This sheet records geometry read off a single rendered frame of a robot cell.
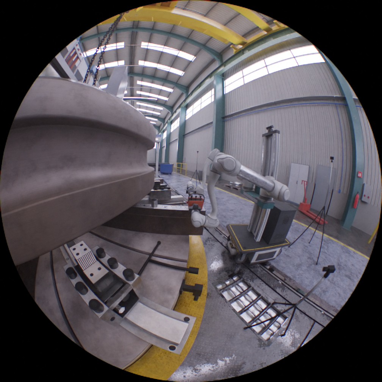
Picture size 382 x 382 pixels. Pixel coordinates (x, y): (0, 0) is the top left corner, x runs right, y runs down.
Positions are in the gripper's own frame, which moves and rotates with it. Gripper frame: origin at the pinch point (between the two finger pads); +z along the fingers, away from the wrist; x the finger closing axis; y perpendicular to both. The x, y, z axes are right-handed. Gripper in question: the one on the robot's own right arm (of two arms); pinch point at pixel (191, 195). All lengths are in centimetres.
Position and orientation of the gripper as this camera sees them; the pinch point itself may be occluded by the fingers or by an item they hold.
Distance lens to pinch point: 142.5
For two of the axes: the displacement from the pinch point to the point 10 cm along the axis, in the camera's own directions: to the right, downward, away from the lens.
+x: 10.0, 0.5, 0.9
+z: 0.6, 4.5, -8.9
